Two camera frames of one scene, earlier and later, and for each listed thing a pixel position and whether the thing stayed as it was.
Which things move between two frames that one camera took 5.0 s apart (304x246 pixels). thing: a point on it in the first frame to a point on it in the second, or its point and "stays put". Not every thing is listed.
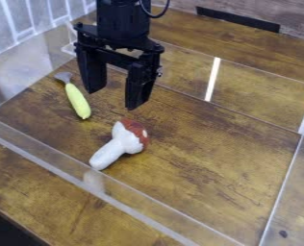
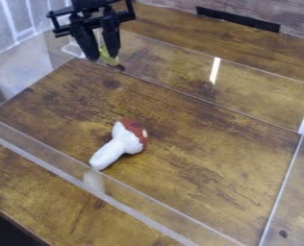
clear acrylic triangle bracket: (70, 47) stays put
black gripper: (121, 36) to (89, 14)
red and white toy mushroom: (129, 138) stays put
